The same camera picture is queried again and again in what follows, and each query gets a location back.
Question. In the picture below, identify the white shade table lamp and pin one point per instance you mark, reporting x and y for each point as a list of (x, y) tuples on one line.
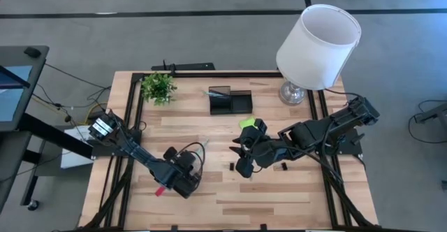
[(314, 61)]

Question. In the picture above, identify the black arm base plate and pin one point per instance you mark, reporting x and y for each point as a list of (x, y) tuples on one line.
[(99, 150), (352, 150)]

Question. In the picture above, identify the black aluminium table frame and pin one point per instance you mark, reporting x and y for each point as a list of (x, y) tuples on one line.
[(251, 74)]

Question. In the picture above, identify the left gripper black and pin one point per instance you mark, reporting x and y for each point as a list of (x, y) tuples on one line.
[(181, 179)]

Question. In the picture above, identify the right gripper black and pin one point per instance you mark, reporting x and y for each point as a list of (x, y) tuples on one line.
[(260, 151)]

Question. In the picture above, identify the red eraser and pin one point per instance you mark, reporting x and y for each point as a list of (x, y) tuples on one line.
[(159, 191)]

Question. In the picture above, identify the black side desk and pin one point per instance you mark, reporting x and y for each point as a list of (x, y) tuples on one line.
[(38, 85)]

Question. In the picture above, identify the white paper sheet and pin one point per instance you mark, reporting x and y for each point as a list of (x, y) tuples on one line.
[(75, 160)]

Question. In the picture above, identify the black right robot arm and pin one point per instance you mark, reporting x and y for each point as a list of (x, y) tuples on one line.
[(307, 134)]

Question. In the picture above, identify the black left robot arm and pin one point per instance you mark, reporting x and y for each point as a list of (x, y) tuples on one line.
[(139, 155)]

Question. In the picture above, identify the black stand leg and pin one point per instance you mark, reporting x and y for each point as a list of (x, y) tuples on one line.
[(433, 113)]

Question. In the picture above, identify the black binder clip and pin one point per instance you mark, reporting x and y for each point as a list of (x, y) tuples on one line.
[(232, 166), (284, 166)]

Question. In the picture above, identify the green sticky note pad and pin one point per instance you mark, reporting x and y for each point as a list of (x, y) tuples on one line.
[(247, 122)]

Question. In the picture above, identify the black bar mount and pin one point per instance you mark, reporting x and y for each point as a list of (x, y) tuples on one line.
[(192, 66)]

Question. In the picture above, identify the green potted plant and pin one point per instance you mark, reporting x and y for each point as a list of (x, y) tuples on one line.
[(158, 88)]

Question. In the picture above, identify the black mesh desk organizer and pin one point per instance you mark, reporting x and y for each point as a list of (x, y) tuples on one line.
[(241, 102)]

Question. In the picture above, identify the monitor screen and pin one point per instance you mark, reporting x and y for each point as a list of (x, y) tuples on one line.
[(10, 102)]

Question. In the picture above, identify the black caster wheel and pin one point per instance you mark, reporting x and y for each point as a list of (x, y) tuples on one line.
[(33, 205)]

